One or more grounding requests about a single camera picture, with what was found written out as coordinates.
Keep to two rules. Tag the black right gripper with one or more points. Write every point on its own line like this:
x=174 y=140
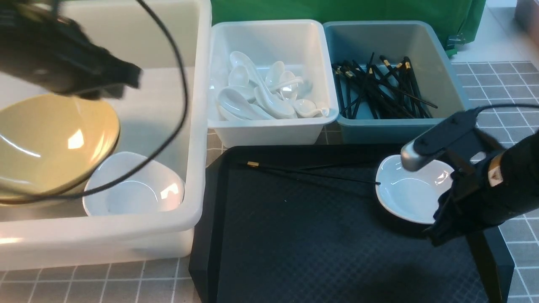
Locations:
x=470 y=204

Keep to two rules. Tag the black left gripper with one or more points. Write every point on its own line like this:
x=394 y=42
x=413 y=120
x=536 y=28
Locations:
x=41 y=46

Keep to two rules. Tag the white square dish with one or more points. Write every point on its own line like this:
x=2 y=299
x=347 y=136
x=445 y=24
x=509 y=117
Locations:
x=126 y=198
x=412 y=195

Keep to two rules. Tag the yellow-green noodle bowl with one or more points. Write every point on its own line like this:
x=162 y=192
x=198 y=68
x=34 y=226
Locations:
x=50 y=144

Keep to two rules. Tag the black chopstick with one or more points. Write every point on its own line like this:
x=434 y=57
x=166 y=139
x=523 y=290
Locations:
x=327 y=166
x=261 y=166

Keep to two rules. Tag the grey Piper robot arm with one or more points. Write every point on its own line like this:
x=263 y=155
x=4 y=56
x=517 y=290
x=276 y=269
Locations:
x=490 y=184

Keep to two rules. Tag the pile of black chopsticks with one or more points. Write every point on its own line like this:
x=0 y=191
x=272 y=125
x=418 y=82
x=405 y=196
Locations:
x=387 y=91

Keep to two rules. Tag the large white plastic tub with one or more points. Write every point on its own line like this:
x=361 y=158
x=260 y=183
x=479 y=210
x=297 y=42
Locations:
x=62 y=234

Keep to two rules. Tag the white dish in tub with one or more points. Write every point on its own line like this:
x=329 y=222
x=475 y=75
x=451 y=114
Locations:
x=139 y=189

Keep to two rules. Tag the black plastic serving tray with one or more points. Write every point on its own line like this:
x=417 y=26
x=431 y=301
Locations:
x=273 y=237

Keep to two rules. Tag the blue plastic bin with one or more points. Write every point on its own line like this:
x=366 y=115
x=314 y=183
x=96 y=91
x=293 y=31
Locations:
x=438 y=83

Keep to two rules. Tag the pile of white spoons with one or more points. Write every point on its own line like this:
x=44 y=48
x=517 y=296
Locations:
x=249 y=96

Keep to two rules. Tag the small white plastic bin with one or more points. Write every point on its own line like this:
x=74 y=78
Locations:
x=301 y=45

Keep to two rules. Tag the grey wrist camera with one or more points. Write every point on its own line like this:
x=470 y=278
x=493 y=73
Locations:
x=455 y=136

